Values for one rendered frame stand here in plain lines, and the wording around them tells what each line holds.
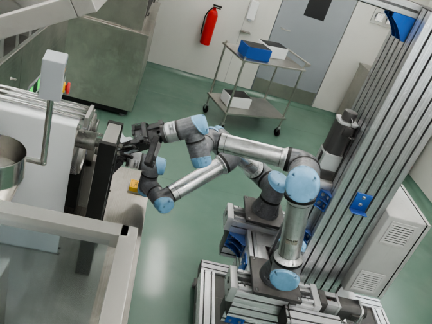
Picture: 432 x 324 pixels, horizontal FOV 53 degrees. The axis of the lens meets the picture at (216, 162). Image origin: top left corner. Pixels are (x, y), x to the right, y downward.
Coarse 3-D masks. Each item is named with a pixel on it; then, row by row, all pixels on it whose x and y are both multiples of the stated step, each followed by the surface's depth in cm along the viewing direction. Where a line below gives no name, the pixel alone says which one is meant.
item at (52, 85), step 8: (48, 56) 99; (56, 56) 101; (64, 56) 102; (48, 64) 98; (56, 64) 98; (64, 64) 99; (48, 72) 99; (56, 72) 99; (64, 72) 101; (40, 80) 100; (48, 80) 100; (56, 80) 100; (64, 80) 105; (40, 88) 101; (48, 88) 101; (56, 88) 101; (64, 88) 104; (40, 96) 102; (48, 96) 102; (56, 96) 102
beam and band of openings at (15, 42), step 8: (32, 32) 181; (0, 40) 146; (8, 40) 161; (16, 40) 162; (24, 40) 171; (0, 48) 148; (8, 48) 160; (16, 48) 163; (0, 56) 149; (8, 56) 157
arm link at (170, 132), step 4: (164, 124) 156; (168, 124) 155; (172, 124) 155; (164, 128) 155; (168, 128) 154; (172, 128) 154; (164, 132) 155; (168, 132) 154; (172, 132) 154; (168, 136) 154; (172, 136) 154; (176, 136) 155; (168, 140) 155; (172, 140) 156; (176, 140) 156
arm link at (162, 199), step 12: (216, 156) 192; (228, 156) 190; (204, 168) 188; (216, 168) 189; (228, 168) 190; (180, 180) 186; (192, 180) 185; (204, 180) 187; (156, 192) 182; (168, 192) 182; (180, 192) 183; (156, 204) 180; (168, 204) 180
